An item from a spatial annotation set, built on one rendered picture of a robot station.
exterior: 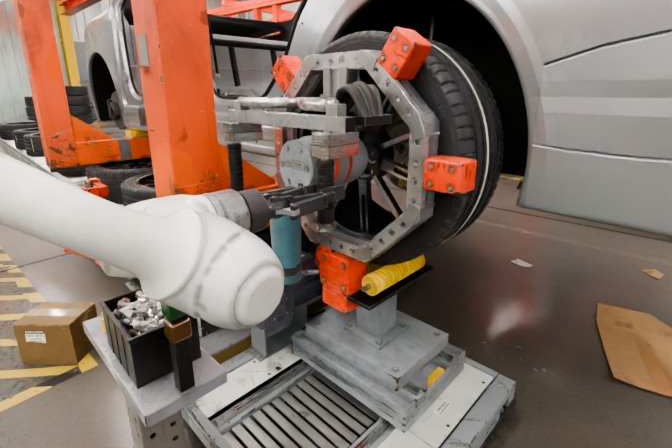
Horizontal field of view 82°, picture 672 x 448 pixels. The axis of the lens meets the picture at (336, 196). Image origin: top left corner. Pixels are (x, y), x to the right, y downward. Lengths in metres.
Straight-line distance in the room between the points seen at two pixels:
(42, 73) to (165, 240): 2.74
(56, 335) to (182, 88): 1.09
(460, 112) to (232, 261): 0.66
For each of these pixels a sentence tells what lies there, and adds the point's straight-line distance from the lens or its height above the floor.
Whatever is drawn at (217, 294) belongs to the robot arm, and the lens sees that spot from 0.41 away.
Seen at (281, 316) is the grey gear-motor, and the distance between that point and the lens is 1.38.
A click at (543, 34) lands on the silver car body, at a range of 1.04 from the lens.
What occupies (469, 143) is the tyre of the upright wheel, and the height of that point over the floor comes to 0.91.
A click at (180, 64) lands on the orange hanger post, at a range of 1.26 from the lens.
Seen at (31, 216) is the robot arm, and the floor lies 0.93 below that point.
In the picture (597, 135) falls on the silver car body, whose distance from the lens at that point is 1.01.
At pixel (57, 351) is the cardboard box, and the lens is 1.92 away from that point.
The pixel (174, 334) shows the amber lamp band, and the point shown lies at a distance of 0.82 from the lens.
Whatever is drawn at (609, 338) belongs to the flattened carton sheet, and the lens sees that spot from 2.09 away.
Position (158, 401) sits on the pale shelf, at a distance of 0.91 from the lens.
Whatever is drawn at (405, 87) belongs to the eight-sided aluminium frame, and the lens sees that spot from 0.94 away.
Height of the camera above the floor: 1.03
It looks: 16 degrees down
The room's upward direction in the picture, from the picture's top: straight up
